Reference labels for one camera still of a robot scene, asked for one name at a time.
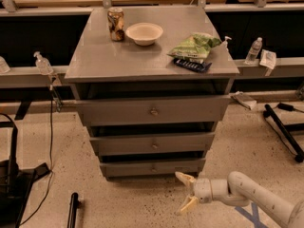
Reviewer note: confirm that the grey top drawer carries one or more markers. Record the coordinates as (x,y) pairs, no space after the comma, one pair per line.
(159,110)

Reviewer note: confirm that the dark blue snack bar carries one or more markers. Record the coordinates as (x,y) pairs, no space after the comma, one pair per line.
(195,67)

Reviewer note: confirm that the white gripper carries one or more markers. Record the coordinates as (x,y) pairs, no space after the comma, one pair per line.
(201,189)

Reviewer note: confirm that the folded cloth on ledge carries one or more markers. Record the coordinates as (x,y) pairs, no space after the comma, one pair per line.
(244,100)

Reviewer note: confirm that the black stand base left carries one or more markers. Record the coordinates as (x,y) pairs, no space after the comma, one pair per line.
(15,184)

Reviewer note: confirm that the black stand leg right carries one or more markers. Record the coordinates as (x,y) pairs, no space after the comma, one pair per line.
(287,130)

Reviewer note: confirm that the sanitizer pump bottle left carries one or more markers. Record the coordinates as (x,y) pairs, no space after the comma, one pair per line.
(43,64)

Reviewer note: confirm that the grey drawer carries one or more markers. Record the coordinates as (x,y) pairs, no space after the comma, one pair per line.
(148,168)
(159,110)
(151,144)

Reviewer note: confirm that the white wipe packet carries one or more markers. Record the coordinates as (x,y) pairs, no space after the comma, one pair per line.
(268,59)

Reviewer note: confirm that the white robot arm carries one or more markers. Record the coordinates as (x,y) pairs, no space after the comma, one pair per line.
(239,190)

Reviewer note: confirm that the white paper bowl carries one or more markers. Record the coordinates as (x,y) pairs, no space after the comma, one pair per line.
(144,34)

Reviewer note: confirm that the sanitizer pump bottle behind cabinet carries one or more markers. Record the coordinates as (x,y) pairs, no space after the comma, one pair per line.
(226,41)

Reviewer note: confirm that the clear bottle far left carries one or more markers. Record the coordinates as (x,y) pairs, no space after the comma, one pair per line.
(4,67)

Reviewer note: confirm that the grey bottom drawer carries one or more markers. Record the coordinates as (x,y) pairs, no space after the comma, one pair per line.
(148,168)

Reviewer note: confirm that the patterned drink can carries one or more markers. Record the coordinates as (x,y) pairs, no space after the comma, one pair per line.
(115,17)

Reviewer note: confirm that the grey middle drawer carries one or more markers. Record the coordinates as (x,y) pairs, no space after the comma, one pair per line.
(151,144)

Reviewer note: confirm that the green chip bag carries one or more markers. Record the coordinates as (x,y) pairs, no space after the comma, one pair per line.
(195,48)

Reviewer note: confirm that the black bar on floor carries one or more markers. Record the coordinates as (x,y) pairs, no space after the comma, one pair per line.
(73,206)

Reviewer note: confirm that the clear water bottle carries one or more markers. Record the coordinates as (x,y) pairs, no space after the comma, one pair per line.
(253,51)

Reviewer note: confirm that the black power adapter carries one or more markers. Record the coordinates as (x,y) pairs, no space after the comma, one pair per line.
(286,107)

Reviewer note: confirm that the grey drawer cabinet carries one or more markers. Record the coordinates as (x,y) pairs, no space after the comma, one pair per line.
(102,69)

